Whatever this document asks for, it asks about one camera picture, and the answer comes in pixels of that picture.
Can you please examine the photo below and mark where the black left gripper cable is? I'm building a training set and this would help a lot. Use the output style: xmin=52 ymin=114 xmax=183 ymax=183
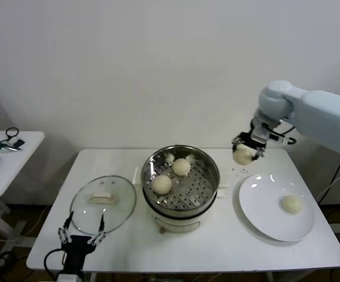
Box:
xmin=43 ymin=248 xmax=66 ymax=276

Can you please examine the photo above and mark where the cream electric pot base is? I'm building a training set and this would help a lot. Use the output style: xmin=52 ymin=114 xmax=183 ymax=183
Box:
xmin=142 ymin=187 xmax=229 ymax=235

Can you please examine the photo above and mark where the black floor plug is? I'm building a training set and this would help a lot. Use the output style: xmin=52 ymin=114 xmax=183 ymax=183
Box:
xmin=0 ymin=251 xmax=18 ymax=270

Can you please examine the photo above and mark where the green handled tool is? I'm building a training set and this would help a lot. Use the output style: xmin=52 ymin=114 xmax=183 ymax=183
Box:
xmin=0 ymin=140 xmax=21 ymax=153

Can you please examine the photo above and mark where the white side table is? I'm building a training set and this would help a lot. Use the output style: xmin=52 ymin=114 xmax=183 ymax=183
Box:
xmin=0 ymin=130 xmax=46 ymax=244

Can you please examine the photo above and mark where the black power cable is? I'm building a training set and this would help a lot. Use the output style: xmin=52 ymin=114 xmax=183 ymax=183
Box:
xmin=316 ymin=157 xmax=340 ymax=206

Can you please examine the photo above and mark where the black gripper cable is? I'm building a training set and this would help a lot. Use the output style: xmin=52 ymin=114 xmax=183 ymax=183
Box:
xmin=270 ymin=132 xmax=296 ymax=145
xmin=43 ymin=248 xmax=66 ymax=276

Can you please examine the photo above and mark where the white steamed baozi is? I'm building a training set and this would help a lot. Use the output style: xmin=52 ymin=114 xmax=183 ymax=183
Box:
xmin=233 ymin=144 xmax=255 ymax=165
xmin=281 ymin=194 xmax=303 ymax=214
xmin=172 ymin=157 xmax=191 ymax=177
xmin=152 ymin=175 xmax=173 ymax=195

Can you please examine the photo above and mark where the white round plate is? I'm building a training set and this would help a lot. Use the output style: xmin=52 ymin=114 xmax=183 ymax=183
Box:
xmin=238 ymin=173 xmax=315 ymax=242

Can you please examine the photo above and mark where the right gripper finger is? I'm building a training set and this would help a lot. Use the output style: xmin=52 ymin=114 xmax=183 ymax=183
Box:
xmin=252 ymin=145 xmax=266 ymax=162
xmin=231 ymin=134 xmax=243 ymax=153

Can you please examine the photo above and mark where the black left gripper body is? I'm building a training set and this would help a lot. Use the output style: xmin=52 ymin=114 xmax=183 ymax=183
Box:
xmin=62 ymin=235 xmax=96 ymax=274

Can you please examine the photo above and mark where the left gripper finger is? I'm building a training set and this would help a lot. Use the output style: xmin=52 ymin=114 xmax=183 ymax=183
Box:
xmin=86 ymin=213 xmax=107 ymax=246
xmin=57 ymin=211 xmax=74 ymax=244

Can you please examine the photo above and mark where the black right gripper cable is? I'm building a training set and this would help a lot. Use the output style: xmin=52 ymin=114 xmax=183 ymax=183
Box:
xmin=270 ymin=132 xmax=296 ymax=145

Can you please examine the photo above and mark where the stainless steel steamer basket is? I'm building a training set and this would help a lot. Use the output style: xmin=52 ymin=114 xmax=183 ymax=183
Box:
xmin=132 ymin=144 xmax=229 ymax=214

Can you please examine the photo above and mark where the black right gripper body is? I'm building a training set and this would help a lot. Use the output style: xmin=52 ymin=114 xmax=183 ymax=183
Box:
xmin=238 ymin=131 xmax=266 ymax=148

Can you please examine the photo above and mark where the glass pot lid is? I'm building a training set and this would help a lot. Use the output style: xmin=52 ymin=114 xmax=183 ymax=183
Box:
xmin=69 ymin=175 xmax=138 ymax=235

